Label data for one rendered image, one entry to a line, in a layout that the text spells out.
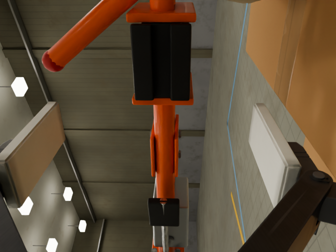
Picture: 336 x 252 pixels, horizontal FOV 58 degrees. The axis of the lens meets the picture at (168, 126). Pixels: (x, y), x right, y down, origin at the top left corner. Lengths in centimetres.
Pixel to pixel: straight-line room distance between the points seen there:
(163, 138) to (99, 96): 1128
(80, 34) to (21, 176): 18
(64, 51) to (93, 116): 1203
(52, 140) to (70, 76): 1114
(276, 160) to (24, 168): 13
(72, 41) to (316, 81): 22
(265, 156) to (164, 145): 16
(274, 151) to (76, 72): 1105
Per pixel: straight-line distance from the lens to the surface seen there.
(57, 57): 33
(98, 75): 1102
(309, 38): 30
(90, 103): 1191
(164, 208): 33
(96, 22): 31
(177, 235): 41
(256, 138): 20
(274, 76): 38
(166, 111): 30
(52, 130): 21
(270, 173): 17
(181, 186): 41
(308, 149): 132
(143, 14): 27
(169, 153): 33
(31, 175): 18
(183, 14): 27
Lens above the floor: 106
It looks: 2 degrees up
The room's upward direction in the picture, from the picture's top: 89 degrees counter-clockwise
